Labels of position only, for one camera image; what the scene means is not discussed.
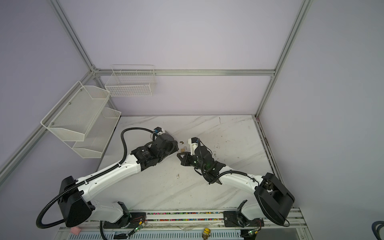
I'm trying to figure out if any white wire basket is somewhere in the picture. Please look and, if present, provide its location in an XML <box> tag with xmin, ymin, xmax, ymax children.
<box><xmin>105</xmin><ymin>65</ymin><xmax>157</xmax><ymax>97</ymax></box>

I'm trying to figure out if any white two-tier mesh shelf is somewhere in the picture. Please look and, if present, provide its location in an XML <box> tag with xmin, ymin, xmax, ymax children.
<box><xmin>41</xmin><ymin>81</ymin><xmax>121</xmax><ymax>159</ymax></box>

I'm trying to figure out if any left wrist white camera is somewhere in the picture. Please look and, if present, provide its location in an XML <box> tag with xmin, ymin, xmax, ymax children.
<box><xmin>154</xmin><ymin>127</ymin><xmax>166</xmax><ymax>136</ymax></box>

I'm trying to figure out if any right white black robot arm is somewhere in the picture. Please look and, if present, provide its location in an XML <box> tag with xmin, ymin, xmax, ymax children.
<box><xmin>177</xmin><ymin>149</ymin><xmax>295</xmax><ymax>227</ymax></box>

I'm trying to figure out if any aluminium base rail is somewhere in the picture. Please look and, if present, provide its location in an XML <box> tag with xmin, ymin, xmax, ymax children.
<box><xmin>55</xmin><ymin>209</ymin><xmax>313</xmax><ymax>240</ymax></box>

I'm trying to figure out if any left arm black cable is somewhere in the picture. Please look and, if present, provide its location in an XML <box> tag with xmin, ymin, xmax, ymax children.
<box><xmin>35</xmin><ymin>127</ymin><xmax>155</xmax><ymax>240</ymax></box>

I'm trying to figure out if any wrist white camera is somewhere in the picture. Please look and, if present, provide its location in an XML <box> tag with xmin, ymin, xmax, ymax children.
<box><xmin>188</xmin><ymin>137</ymin><xmax>201</xmax><ymax>156</ymax></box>
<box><xmin>154</xmin><ymin>127</ymin><xmax>166</xmax><ymax>136</ymax></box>

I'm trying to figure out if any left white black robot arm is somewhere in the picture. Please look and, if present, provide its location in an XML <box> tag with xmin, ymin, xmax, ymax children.
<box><xmin>59</xmin><ymin>133</ymin><xmax>179</xmax><ymax>228</ymax></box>

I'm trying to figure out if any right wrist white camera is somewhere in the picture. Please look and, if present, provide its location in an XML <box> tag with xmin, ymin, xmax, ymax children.
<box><xmin>188</xmin><ymin>137</ymin><xmax>201</xmax><ymax>156</ymax></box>

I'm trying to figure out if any pink eraser block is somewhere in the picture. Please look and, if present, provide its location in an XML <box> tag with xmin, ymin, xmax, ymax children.
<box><xmin>70</xmin><ymin>227</ymin><xmax>81</xmax><ymax>236</ymax></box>

